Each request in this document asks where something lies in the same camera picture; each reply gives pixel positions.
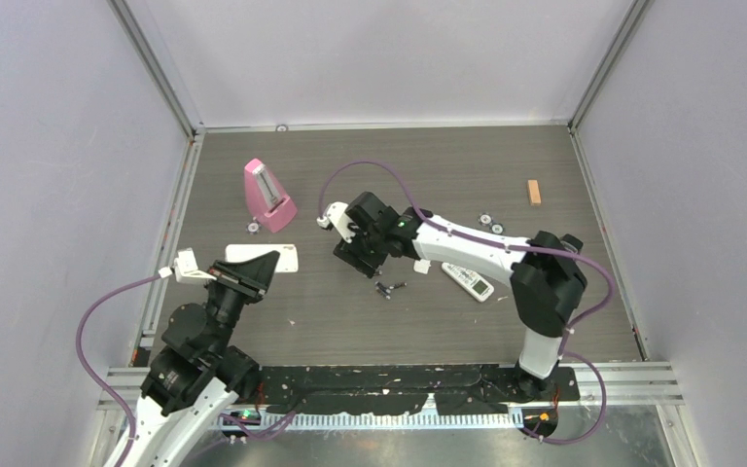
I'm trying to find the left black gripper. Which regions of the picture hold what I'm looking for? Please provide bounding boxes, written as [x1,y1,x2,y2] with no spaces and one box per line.
[203,249,279,357]

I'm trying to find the large white remote control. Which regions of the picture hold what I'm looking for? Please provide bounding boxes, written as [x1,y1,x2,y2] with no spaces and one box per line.
[225,243,299,273]

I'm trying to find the white battery cover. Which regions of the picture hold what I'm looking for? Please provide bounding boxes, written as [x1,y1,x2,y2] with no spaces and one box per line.
[412,260,431,274]

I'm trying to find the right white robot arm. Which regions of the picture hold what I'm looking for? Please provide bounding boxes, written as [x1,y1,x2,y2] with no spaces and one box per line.
[317,192,587,400]

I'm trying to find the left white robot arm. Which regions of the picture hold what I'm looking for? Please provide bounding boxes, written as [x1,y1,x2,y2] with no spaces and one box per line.
[105,244,299,466]

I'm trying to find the small white remote control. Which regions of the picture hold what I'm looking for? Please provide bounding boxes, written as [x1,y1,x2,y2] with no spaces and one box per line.
[441,263,494,303]

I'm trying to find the blue white poker chip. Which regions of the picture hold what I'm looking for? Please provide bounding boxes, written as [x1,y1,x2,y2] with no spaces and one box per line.
[490,222,505,235]
[479,213,493,226]
[246,221,262,234]

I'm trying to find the pink metronome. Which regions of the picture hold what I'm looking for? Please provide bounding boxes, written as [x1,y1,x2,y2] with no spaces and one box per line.
[243,159,298,234]

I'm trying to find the small wooden block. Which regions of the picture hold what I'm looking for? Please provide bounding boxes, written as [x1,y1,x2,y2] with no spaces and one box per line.
[527,179,542,206]

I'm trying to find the black metronome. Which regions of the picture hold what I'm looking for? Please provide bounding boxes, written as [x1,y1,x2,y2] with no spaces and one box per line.
[560,233,584,254]

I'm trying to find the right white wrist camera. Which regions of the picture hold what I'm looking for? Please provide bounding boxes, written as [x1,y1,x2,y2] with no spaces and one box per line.
[316,201,355,243]

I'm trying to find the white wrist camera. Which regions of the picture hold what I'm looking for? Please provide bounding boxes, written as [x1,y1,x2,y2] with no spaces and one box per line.
[316,201,355,243]
[158,248,215,285]

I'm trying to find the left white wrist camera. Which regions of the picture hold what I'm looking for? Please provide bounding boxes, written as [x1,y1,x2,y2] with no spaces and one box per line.
[158,248,215,285]

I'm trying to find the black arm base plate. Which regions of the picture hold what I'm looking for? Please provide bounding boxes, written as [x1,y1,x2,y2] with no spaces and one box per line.
[236,364,580,415]

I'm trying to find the white slotted cable duct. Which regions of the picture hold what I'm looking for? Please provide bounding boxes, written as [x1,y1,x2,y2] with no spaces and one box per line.
[210,408,525,431]

